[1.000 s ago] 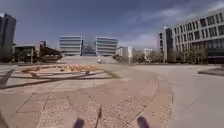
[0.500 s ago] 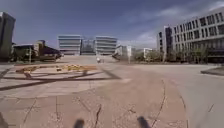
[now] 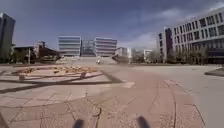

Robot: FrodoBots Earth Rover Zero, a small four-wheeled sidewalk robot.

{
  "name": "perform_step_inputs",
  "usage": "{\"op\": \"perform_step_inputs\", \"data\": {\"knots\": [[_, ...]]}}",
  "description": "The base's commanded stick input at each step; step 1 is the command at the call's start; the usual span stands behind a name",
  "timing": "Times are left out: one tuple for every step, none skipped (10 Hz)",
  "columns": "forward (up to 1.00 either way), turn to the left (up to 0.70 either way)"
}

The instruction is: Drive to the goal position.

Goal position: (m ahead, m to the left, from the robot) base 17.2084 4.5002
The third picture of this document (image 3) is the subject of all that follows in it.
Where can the small white building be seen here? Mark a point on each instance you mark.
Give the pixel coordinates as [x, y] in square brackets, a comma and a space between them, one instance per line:
[122, 52]

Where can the white banded office building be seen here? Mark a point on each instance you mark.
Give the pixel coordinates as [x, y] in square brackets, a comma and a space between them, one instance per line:
[100, 46]

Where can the reddish stone paved plaza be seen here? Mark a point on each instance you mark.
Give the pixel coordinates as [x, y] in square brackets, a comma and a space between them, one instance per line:
[110, 100]

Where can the yellowish planting bed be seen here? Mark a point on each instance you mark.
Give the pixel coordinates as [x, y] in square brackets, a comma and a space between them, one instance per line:
[56, 70]

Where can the row of bare trees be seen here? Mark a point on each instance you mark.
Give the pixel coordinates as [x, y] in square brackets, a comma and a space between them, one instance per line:
[173, 56]

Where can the robot's own part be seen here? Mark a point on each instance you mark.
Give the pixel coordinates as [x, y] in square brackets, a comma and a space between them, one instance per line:
[78, 124]
[143, 122]

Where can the low brown building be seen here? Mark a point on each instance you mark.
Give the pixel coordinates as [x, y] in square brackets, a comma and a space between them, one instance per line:
[40, 53]

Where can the large grey windowed building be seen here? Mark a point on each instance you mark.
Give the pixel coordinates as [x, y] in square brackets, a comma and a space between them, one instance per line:
[200, 35]

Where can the tall dark building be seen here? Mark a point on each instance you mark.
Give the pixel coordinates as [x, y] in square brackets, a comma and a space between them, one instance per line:
[6, 36]

